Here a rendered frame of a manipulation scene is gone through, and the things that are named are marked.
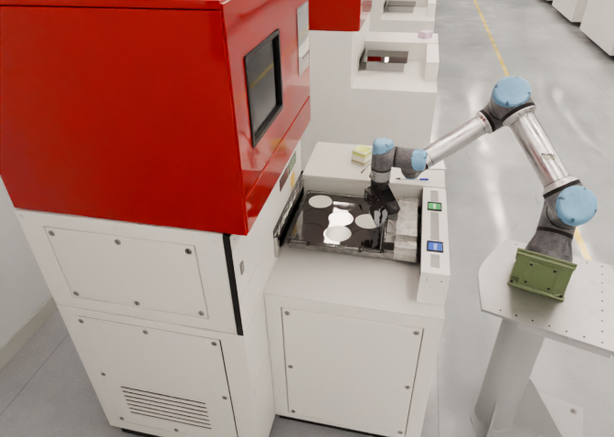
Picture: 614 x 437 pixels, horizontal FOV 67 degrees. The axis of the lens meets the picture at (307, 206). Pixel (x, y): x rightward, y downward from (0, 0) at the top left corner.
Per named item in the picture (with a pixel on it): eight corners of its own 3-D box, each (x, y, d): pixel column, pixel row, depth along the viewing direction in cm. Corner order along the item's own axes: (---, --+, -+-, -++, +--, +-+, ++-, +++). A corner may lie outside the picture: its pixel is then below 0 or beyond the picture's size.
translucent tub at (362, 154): (350, 163, 214) (351, 149, 210) (359, 156, 218) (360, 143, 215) (364, 167, 210) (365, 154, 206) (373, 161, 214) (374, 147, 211)
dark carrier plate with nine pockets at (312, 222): (290, 239, 177) (290, 238, 177) (309, 193, 205) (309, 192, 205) (379, 250, 171) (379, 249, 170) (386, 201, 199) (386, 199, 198)
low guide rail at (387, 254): (289, 247, 185) (288, 241, 184) (290, 244, 187) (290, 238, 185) (416, 262, 176) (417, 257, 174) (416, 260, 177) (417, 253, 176)
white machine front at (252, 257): (237, 335, 148) (222, 235, 126) (297, 200, 214) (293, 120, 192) (246, 336, 147) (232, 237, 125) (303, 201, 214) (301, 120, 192)
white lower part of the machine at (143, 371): (112, 436, 206) (54, 305, 161) (190, 305, 273) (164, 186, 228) (264, 470, 193) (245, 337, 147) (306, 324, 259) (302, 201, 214)
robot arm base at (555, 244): (569, 268, 162) (577, 241, 163) (572, 262, 149) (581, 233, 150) (524, 255, 169) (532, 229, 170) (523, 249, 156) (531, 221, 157)
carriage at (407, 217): (393, 260, 173) (394, 253, 171) (398, 207, 202) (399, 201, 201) (415, 262, 171) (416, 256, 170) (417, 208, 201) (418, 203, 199)
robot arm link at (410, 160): (428, 155, 170) (397, 152, 173) (428, 146, 159) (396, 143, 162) (424, 176, 169) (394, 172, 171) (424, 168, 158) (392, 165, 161)
